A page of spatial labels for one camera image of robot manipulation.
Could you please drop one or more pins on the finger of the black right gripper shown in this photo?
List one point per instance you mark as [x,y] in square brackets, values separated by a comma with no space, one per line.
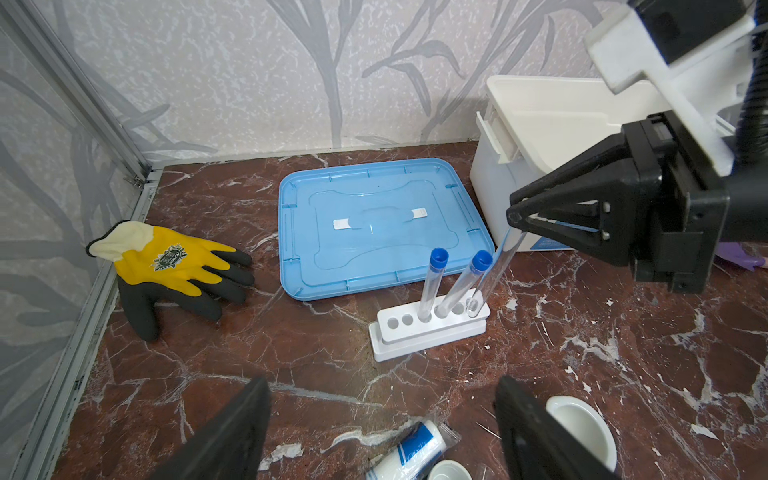
[605,236]
[611,171]

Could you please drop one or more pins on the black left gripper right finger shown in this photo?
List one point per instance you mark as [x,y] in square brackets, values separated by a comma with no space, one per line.
[534,444]

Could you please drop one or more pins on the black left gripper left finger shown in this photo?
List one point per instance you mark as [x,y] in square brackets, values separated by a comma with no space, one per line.
[230,446]

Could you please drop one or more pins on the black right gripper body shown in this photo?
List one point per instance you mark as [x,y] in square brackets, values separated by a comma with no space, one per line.
[686,212]

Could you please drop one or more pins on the white stoppered test tube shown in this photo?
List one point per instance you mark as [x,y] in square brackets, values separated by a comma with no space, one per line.
[502,258]

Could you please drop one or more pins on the blue capped test tube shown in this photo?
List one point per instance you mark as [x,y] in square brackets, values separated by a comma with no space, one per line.
[478,265]
[437,263]

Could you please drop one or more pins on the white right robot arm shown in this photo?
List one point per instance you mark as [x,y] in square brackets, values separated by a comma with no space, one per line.
[743,127]

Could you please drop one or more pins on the white ceramic mortar bowl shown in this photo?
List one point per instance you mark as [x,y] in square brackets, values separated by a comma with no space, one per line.
[586,425]

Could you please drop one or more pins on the purple pink plastic scoop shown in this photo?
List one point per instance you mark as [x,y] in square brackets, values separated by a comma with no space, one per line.
[734,253]

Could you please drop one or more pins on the white plastic storage bin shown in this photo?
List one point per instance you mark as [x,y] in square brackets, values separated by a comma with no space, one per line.
[534,125]

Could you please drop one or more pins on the white test tube rack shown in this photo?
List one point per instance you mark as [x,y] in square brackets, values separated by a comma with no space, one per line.
[397,331]

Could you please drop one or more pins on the yellow black work glove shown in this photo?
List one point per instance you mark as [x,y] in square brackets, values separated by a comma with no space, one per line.
[154,263]

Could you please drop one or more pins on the blue plastic bin lid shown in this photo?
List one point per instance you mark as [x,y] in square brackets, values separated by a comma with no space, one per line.
[357,228]

